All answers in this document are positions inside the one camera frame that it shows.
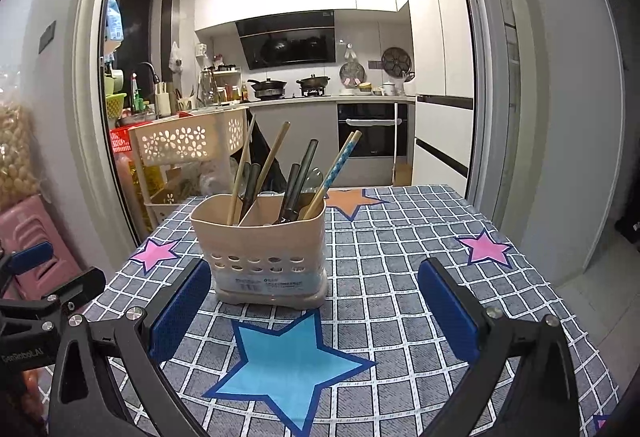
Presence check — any beige plastic utensil holder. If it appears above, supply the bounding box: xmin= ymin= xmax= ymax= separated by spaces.
xmin=190 ymin=194 xmax=329 ymax=310

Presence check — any white refrigerator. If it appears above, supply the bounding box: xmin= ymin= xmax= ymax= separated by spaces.
xmin=396 ymin=0 xmax=475 ymax=196

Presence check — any wooden chopstick in holder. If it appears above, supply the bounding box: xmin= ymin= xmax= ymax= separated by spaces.
xmin=254 ymin=121 xmax=291 ymax=197

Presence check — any built-in black oven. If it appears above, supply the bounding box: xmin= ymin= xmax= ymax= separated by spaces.
xmin=337 ymin=102 xmax=409 ymax=158

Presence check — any dark translucent fork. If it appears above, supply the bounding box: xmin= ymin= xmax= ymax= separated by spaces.
xmin=282 ymin=139 xmax=319 ymax=223

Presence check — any bag of dried beans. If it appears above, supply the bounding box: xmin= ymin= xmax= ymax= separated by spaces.
xmin=0 ymin=102 xmax=40 ymax=212

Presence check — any plain wooden chopstick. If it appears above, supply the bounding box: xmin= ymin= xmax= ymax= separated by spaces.
xmin=226 ymin=116 xmax=256 ymax=226

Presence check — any black range hood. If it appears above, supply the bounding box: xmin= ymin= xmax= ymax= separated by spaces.
xmin=235 ymin=9 xmax=336 ymax=70

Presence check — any black wok on stove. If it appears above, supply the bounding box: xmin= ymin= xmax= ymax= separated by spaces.
xmin=247 ymin=79 xmax=286 ymax=100

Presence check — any grey checked star tablecloth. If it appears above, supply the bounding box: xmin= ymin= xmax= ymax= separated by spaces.
xmin=84 ymin=186 xmax=622 ymax=436

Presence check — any pink plastic stool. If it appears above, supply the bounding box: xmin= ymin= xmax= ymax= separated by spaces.
xmin=1 ymin=196 xmax=81 ymax=299

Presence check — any green plastic basket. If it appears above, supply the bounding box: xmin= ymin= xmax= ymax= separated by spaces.
xmin=105 ymin=93 xmax=127 ymax=121

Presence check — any translucent spoon with black handle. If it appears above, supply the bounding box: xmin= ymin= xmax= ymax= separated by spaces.
xmin=239 ymin=163 xmax=262 ymax=220

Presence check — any beige perforated storage cart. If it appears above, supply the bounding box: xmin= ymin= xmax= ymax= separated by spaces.
xmin=129 ymin=106 xmax=247 ymax=227

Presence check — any wooden chopstick with patterned end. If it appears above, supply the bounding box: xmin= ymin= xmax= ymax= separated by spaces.
xmin=301 ymin=128 xmax=362 ymax=222

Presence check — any black pot on stove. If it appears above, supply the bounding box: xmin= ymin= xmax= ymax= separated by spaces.
xmin=296 ymin=74 xmax=330 ymax=97

